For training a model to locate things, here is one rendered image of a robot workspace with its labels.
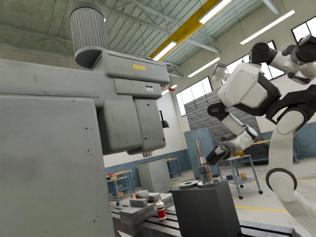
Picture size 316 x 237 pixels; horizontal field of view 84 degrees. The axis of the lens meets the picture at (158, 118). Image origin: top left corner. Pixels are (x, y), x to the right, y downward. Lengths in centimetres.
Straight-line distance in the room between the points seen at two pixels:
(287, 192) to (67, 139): 109
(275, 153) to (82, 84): 110
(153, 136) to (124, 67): 42
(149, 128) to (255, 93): 65
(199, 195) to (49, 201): 52
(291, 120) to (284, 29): 787
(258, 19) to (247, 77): 832
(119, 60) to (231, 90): 70
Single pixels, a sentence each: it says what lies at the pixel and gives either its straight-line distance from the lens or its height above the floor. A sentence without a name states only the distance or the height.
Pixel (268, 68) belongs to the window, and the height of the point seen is 363.
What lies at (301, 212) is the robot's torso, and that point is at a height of 83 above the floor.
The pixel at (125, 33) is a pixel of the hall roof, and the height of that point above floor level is 620.
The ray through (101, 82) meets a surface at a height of 169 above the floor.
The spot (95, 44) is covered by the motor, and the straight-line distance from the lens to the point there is 109.
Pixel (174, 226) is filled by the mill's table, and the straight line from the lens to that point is 101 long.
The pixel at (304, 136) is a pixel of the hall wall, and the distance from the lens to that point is 831.
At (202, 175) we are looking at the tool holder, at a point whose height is 116.
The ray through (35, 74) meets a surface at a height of 170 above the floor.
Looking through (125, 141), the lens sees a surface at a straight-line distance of 89.
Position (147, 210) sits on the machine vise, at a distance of 119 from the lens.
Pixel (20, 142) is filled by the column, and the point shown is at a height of 140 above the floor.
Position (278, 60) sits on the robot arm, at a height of 165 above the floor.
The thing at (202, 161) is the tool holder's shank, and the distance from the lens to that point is 78.
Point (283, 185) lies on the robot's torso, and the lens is 120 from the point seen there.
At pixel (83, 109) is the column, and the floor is 151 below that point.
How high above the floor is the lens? 128
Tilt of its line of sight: 11 degrees up
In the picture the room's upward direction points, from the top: 12 degrees counter-clockwise
